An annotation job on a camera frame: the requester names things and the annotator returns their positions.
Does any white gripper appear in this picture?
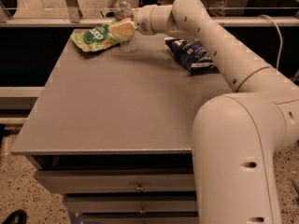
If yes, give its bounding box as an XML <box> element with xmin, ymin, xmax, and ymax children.
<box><xmin>108</xmin><ymin>6</ymin><xmax>155</xmax><ymax>41</ymax></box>

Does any clear plastic water bottle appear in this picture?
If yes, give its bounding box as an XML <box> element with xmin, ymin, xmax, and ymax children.
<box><xmin>114</xmin><ymin>0</ymin><xmax>136</xmax><ymax>52</ymax></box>

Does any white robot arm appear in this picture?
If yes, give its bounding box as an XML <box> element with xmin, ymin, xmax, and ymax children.
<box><xmin>109</xmin><ymin>0</ymin><xmax>299</xmax><ymax>224</ymax></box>

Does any green rice chip bag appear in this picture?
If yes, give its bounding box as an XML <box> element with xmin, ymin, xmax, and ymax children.
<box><xmin>71</xmin><ymin>21</ymin><xmax>124</xmax><ymax>52</ymax></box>

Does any blue chip bag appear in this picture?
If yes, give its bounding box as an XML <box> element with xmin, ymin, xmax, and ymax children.
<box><xmin>164</xmin><ymin>38</ymin><xmax>216</xmax><ymax>73</ymax></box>

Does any metal railing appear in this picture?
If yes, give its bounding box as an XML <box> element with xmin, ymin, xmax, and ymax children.
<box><xmin>1</xmin><ymin>0</ymin><xmax>298</xmax><ymax>27</ymax></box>

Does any grey drawer cabinet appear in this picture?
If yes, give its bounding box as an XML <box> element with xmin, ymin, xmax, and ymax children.
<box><xmin>12</xmin><ymin>35</ymin><xmax>229</xmax><ymax>219</ymax></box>

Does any top drawer with knob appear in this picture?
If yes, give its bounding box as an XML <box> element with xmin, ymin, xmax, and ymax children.
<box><xmin>35</xmin><ymin>169</ymin><xmax>195</xmax><ymax>194</ymax></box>

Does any drawer with knob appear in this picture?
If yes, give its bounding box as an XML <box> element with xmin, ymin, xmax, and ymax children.
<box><xmin>64</xmin><ymin>192</ymin><xmax>197</xmax><ymax>214</ymax></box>
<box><xmin>35</xmin><ymin>169</ymin><xmax>195</xmax><ymax>194</ymax></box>

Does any middle drawer with knob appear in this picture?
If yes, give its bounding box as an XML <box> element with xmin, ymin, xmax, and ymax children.
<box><xmin>64</xmin><ymin>192</ymin><xmax>197</xmax><ymax>214</ymax></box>

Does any bottom drawer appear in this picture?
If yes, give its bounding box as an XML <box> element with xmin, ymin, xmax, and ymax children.
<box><xmin>80</xmin><ymin>214</ymin><xmax>199</xmax><ymax>224</ymax></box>

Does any black leather shoe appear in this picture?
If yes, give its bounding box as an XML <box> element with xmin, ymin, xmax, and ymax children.
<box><xmin>2</xmin><ymin>210</ymin><xmax>27</xmax><ymax>224</ymax></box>

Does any white cable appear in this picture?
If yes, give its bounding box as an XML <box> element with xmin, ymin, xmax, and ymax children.
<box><xmin>258</xmin><ymin>14</ymin><xmax>284</xmax><ymax>71</ymax></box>

